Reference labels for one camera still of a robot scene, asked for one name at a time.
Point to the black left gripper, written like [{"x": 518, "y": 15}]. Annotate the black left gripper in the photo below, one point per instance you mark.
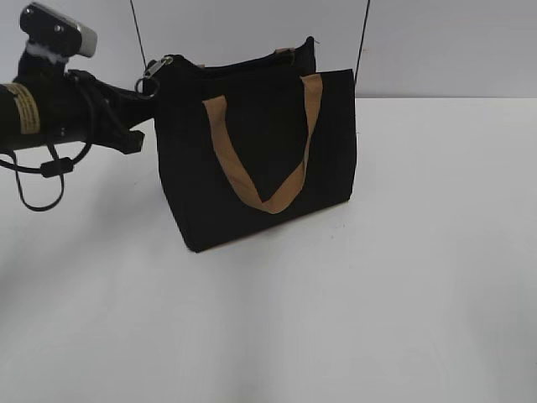
[{"x": 116, "y": 111}]

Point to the black bag with tan handles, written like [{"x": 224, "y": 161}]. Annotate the black bag with tan handles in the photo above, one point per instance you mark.
[{"x": 246, "y": 147}]

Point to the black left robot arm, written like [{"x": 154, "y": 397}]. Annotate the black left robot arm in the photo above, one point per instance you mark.
[{"x": 72, "y": 107}]

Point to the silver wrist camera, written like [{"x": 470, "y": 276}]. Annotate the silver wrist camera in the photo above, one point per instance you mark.
[{"x": 55, "y": 36}]

